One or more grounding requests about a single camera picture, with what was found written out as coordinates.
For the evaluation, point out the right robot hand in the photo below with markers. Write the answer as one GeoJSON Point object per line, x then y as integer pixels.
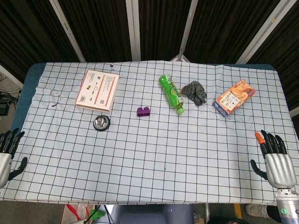
{"type": "Point", "coordinates": [279, 166]}

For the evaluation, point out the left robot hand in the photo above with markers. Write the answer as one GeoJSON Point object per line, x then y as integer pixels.
{"type": "Point", "coordinates": [4, 161]}

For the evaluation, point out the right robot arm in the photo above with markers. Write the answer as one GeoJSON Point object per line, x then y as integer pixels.
{"type": "Point", "coordinates": [287, 206]}

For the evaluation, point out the white shoe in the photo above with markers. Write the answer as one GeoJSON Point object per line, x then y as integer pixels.
{"type": "Point", "coordinates": [255, 210]}

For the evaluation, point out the orange snack package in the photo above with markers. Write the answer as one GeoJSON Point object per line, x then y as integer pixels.
{"type": "Point", "coordinates": [233, 98]}

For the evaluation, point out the red white bag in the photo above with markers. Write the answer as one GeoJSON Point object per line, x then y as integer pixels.
{"type": "Point", "coordinates": [73, 213]}

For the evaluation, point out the small metal bowl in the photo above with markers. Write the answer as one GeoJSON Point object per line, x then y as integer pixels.
{"type": "Point", "coordinates": [101, 123]}

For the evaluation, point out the green plastic object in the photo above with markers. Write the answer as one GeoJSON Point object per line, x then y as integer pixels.
{"type": "Point", "coordinates": [97, 214]}

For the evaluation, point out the grey striped cloth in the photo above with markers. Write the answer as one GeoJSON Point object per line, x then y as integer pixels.
{"type": "Point", "coordinates": [195, 92]}

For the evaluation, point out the pink white flat box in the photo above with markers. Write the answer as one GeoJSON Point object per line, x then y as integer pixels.
{"type": "Point", "coordinates": [98, 91]}

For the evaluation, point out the green plastic bottle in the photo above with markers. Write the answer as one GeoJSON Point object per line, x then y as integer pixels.
{"type": "Point", "coordinates": [172, 93]}

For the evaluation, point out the checkered tablecloth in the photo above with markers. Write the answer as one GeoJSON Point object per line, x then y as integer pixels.
{"type": "Point", "coordinates": [149, 149]}

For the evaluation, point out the grey blue chair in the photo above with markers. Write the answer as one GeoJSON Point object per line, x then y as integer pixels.
{"type": "Point", "coordinates": [151, 214]}

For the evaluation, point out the purple toy brick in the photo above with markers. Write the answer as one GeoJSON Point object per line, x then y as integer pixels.
{"type": "Point", "coordinates": [143, 112]}

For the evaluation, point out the white folding screen frame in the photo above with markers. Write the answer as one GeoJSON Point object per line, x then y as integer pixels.
{"type": "Point", "coordinates": [134, 30]}

